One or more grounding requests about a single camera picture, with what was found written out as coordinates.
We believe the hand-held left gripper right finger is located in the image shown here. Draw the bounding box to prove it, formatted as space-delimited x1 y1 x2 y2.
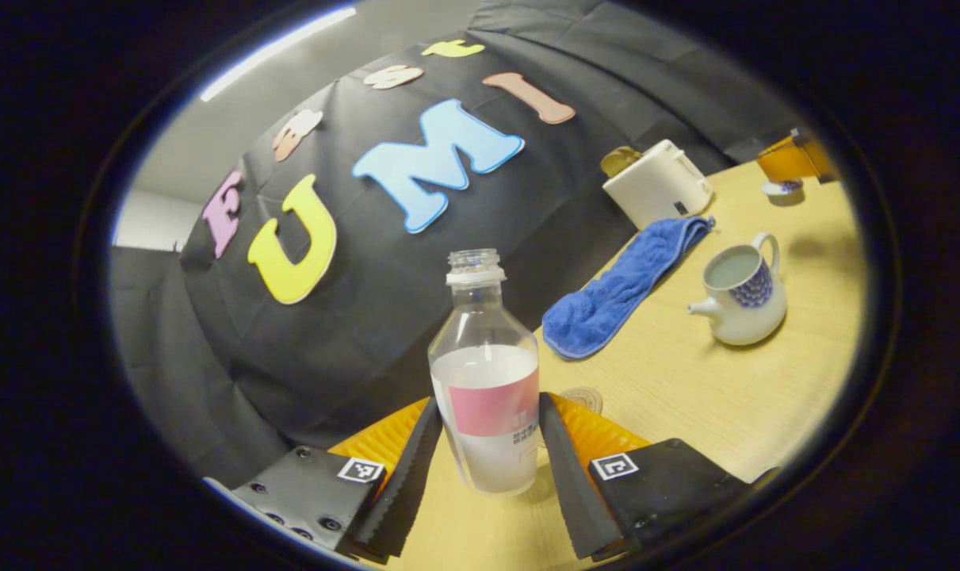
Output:
537 392 755 562

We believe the clear water bottle pink label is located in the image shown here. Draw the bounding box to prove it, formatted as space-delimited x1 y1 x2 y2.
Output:
428 248 541 496

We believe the white teacup blue print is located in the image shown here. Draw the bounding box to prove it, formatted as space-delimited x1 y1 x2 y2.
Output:
688 232 788 347

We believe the black backdrop cloth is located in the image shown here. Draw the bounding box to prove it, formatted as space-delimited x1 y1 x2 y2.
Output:
107 0 805 485

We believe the brown toast slice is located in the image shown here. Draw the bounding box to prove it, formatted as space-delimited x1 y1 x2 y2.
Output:
601 146 643 178

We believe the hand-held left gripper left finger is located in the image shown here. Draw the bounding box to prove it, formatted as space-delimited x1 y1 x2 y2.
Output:
226 397 445 565

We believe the round brown coaster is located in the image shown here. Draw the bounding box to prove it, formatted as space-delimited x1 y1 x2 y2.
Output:
559 386 603 415

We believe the white toaster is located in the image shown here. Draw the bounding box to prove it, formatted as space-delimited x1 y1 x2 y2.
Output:
602 140 715 231

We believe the blue towel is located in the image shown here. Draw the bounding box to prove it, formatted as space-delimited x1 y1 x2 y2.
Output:
541 216 717 360

